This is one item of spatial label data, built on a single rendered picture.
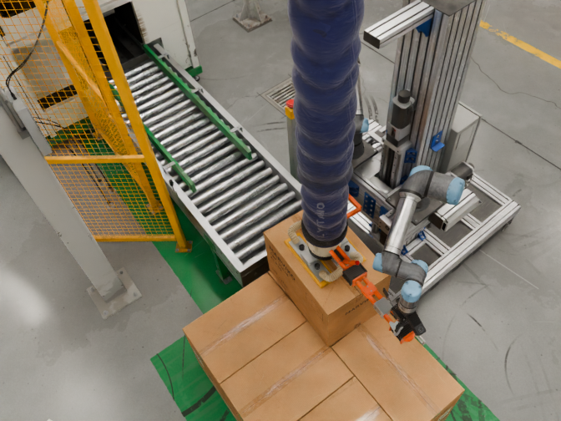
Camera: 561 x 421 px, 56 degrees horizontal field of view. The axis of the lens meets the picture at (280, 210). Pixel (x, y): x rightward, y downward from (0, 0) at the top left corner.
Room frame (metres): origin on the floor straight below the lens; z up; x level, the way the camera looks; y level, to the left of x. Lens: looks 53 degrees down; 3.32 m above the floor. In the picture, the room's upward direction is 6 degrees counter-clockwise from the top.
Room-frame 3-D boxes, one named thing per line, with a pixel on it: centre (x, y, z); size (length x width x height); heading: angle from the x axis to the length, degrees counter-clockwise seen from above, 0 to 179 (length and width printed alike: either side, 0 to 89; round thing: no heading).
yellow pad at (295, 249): (1.43, -0.12, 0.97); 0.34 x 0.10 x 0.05; 28
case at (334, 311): (1.47, -0.21, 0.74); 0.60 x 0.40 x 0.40; 28
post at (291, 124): (2.54, -0.14, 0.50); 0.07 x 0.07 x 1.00; 32
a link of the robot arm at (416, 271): (1.06, -0.52, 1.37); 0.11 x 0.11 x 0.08; 62
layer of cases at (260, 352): (1.06, -0.11, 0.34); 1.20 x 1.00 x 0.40; 32
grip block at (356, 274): (1.25, -0.33, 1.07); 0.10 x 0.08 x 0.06; 118
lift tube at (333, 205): (1.47, -0.21, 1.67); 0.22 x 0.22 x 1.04
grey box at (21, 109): (1.95, 1.15, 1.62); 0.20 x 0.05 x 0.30; 32
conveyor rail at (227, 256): (2.62, 0.87, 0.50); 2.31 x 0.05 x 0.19; 32
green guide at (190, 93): (3.23, 0.56, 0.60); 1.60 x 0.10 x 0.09; 32
